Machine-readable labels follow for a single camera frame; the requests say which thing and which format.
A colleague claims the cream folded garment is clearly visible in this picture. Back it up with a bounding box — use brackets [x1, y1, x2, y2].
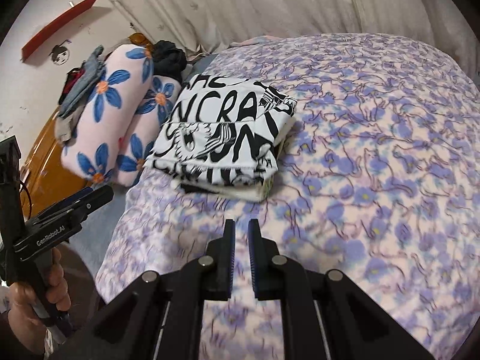
[178, 117, 295, 203]

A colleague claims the pink blue flower pillow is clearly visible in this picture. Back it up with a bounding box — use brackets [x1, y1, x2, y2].
[61, 44, 153, 185]

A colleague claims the grey clothes pile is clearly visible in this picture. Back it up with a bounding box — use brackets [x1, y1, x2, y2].
[55, 45, 105, 145]

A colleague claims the beige curtain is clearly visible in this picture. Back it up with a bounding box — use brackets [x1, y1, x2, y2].
[109, 0, 479, 78]

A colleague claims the person left hand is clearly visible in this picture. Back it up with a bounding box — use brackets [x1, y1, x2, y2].
[6, 246, 73, 357]

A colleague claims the purple cat print blanket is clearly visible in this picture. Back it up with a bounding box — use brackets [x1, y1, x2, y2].
[95, 34, 479, 359]

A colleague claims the black white graffiti garment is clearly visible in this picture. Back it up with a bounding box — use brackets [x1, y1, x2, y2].
[145, 74, 297, 187]

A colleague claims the red wall shelf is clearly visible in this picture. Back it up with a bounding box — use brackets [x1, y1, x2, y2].
[21, 0, 97, 63]

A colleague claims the brown bag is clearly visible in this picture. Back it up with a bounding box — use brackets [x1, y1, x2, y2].
[128, 33, 153, 50]

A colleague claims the wooden headboard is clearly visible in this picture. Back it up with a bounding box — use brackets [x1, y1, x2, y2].
[20, 108, 89, 218]

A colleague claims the black crumpled cloth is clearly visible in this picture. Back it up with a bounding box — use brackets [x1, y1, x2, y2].
[151, 40, 187, 82]

